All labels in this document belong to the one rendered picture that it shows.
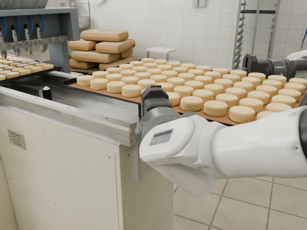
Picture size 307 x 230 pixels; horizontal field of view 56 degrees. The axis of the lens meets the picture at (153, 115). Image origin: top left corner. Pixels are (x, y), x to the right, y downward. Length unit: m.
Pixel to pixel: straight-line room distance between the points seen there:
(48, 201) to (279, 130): 1.08
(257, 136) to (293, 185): 1.99
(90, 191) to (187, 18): 4.22
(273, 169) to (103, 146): 0.63
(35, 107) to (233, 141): 0.85
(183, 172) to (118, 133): 0.43
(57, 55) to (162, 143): 1.36
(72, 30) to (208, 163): 1.29
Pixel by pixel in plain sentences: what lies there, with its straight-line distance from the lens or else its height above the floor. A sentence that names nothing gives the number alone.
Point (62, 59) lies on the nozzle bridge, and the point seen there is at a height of 0.91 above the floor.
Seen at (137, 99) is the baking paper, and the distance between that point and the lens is 0.71.
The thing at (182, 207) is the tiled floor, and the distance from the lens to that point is 1.91.
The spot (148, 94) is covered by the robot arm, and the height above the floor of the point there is 1.05.
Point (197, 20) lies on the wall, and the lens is 4.93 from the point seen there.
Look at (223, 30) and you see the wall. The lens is 4.84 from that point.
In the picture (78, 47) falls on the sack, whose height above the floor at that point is 0.47.
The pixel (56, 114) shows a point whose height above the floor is 0.87.
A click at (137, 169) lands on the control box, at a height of 0.74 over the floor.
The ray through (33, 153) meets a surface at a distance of 1.19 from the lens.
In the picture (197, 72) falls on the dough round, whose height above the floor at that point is 1.02.
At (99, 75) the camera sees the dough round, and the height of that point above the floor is 1.02.
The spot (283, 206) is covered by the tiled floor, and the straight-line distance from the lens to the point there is 2.08.
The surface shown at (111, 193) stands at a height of 0.66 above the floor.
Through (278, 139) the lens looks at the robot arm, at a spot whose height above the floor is 1.10.
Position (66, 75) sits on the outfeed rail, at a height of 0.90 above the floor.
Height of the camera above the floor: 1.23
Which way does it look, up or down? 22 degrees down
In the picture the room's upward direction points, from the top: straight up
